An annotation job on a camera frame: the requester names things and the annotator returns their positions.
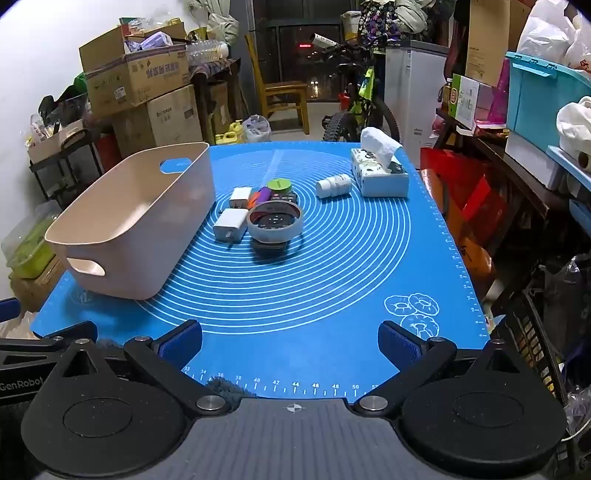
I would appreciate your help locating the red bucket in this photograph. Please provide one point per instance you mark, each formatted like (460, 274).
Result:
(344, 99)

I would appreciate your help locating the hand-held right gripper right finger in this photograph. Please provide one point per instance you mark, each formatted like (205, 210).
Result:
(398, 344)

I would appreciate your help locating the black plastic crate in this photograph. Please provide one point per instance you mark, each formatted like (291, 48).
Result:
(531, 332)

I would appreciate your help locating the grey plastic bag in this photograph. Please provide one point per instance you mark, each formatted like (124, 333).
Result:
(256, 129)

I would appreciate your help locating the flat brown cardboard box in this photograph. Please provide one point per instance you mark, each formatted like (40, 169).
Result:
(489, 41)

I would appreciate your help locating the taped cardboard box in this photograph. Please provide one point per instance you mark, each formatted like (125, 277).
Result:
(37, 286)

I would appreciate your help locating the dark wooden table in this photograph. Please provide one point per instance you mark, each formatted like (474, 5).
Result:
(503, 157)

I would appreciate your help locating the white freezer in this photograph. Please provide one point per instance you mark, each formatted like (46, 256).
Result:
(411, 92)

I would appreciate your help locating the teal storage bin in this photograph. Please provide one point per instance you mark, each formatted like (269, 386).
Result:
(535, 101)

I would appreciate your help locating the green black bicycle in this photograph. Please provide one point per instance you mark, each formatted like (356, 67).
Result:
(360, 92)

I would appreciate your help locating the tall printed cardboard box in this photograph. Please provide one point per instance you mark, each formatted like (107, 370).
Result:
(171, 120)

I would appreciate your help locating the small white charger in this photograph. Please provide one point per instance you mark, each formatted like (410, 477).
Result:
(240, 197)

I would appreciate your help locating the crumpled white plastic bag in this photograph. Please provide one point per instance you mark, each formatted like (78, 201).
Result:
(575, 124)

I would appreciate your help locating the beige plastic basket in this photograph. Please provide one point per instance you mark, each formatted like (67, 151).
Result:
(138, 221)

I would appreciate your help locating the white pill bottle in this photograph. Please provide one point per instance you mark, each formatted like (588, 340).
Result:
(333, 185)

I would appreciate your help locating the black remote control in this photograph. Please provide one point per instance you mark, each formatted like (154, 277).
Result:
(274, 219)

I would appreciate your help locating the green white carton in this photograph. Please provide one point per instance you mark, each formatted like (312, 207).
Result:
(464, 99)

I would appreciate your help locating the open cardboard box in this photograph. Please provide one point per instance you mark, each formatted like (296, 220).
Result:
(138, 78)

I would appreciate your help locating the green round lid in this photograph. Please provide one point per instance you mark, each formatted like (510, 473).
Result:
(279, 184)

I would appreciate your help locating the red paper bag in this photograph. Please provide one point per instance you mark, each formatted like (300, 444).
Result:
(455, 184)

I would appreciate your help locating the clear tape roll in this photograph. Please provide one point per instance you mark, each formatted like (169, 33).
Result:
(277, 235)

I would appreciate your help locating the amber drink bottle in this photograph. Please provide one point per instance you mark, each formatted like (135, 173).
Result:
(447, 94)

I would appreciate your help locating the clear plastic bottle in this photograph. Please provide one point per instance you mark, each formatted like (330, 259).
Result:
(205, 50)

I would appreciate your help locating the large white plastic bag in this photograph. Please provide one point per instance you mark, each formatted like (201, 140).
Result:
(545, 32)

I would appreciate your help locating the pink plastic container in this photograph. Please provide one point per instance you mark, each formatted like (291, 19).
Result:
(501, 92)

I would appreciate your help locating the black utility cart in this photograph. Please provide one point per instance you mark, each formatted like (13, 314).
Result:
(69, 159)

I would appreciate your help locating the green food container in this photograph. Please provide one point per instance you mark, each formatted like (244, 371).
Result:
(27, 254)

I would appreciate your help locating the yellow detergent jug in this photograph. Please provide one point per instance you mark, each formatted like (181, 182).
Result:
(231, 134)

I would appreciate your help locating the large white charger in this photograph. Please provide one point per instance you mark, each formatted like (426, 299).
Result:
(231, 225)

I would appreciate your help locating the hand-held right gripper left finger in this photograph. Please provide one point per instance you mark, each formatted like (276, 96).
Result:
(181, 344)

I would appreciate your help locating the white tissue box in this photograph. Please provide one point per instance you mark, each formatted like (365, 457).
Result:
(383, 182)

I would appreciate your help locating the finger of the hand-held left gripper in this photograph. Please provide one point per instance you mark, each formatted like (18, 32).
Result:
(69, 334)

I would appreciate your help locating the wooden chair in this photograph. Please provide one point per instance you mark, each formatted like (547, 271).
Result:
(281, 90)

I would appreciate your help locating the blue silicone mat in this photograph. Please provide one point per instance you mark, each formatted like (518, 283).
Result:
(323, 277)

